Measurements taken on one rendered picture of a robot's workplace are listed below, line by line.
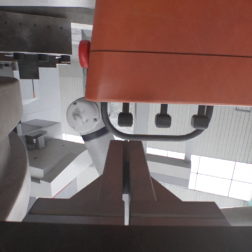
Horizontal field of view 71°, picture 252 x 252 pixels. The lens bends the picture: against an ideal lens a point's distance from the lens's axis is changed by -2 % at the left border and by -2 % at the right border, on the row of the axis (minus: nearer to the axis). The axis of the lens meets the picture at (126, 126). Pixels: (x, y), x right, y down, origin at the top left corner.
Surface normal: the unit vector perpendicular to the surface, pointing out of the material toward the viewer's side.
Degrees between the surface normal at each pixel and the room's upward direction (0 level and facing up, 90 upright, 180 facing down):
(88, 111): 96
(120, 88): 97
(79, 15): 71
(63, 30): 90
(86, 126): 92
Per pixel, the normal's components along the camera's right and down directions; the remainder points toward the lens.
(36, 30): 0.39, 0.27
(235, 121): -0.34, 0.25
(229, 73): 0.01, 0.16
